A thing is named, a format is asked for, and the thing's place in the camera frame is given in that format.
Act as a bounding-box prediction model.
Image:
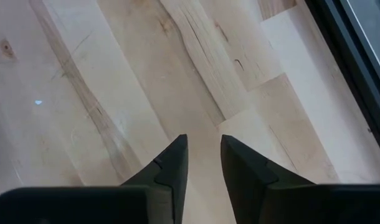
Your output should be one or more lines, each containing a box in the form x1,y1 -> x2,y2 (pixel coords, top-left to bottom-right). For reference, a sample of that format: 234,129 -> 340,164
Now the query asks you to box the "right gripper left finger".
0,134 -> 189,224

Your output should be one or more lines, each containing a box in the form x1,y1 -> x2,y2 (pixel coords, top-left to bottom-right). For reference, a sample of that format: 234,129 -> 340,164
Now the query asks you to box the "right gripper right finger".
220,134 -> 380,224

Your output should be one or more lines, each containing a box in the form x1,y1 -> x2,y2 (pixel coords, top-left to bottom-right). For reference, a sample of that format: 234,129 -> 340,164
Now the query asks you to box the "black aluminium table frame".
304,0 -> 380,164

